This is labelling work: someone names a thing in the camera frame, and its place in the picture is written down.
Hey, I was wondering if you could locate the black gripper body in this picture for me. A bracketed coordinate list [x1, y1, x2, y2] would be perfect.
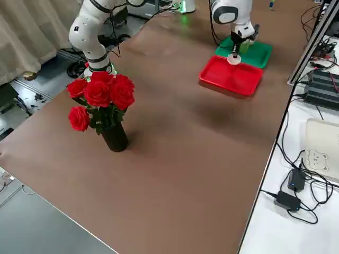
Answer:
[231, 30, 244, 45]

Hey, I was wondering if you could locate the green paper cup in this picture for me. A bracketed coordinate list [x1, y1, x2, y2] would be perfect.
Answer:
[239, 39, 252, 53]

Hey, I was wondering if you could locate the red paper cup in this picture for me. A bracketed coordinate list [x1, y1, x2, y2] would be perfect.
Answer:
[227, 52, 242, 66]

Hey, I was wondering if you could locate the green plastic tray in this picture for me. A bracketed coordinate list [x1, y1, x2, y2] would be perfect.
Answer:
[214, 35, 274, 69]

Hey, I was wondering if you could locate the red plastic tray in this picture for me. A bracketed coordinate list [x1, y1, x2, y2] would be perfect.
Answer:
[198, 55, 263, 97]

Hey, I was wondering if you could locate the black finned power supply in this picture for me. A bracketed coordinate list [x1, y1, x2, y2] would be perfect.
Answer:
[301, 68, 339, 108]

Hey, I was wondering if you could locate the white bear print box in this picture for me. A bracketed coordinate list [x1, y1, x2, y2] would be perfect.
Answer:
[303, 118, 339, 182]

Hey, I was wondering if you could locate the red rose bouquet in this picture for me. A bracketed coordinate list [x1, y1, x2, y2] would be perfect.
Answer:
[66, 71, 136, 135]

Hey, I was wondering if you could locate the black adapter with blue light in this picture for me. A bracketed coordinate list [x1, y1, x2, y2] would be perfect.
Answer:
[288, 168, 307, 192]

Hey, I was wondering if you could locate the black vase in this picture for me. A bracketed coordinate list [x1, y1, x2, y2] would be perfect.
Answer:
[102, 123, 130, 153]

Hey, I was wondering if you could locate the black power adapter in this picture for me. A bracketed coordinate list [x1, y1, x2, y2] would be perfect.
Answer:
[274, 190, 302, 212]

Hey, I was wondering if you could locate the white desk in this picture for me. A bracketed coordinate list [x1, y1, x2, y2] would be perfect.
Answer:
[238, 34, 339, 254]

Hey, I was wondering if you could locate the beige curtain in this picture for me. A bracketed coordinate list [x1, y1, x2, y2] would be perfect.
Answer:
[0, 0, 83, 85]

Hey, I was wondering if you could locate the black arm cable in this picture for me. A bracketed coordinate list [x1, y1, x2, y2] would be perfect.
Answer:
[209, 5, 234, 50]

